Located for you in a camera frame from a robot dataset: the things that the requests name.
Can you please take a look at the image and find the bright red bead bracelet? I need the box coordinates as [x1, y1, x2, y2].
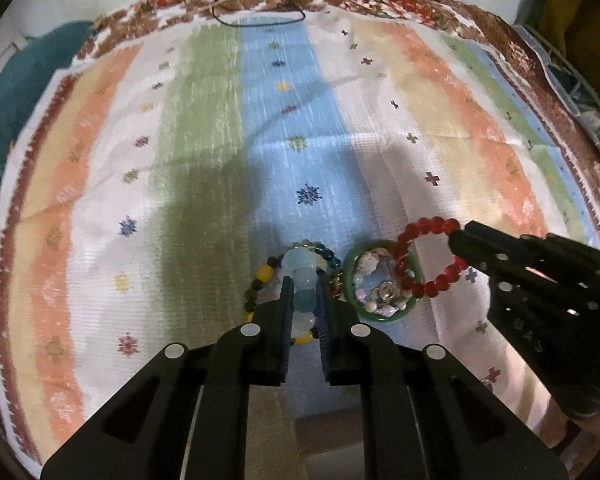
[394, 216, 470, 299]

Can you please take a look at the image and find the pink white charm bracelet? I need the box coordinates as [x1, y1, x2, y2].
[352, 249, 412, 317]

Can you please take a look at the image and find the green jade bangle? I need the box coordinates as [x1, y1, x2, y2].
[342, 240, 424, 323]

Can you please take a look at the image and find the teal multicolour bead bracelet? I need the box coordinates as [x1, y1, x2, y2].
[299, 238, 344, 296]

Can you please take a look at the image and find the yellow black bead bracelet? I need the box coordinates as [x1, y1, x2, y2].
[243, 254, 318, 346]

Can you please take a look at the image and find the pale blue bead bracelet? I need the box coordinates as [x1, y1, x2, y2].
[281, 245, 322, 340]

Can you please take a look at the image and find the silver metal tin box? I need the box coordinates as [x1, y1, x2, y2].
[294, 408, 365, 479]

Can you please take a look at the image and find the striped colourful cloth mat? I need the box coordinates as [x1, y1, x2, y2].
[0, 10, 600, 476]

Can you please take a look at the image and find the teal pillow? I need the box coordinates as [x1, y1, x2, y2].
[0, 21, 92, 177]

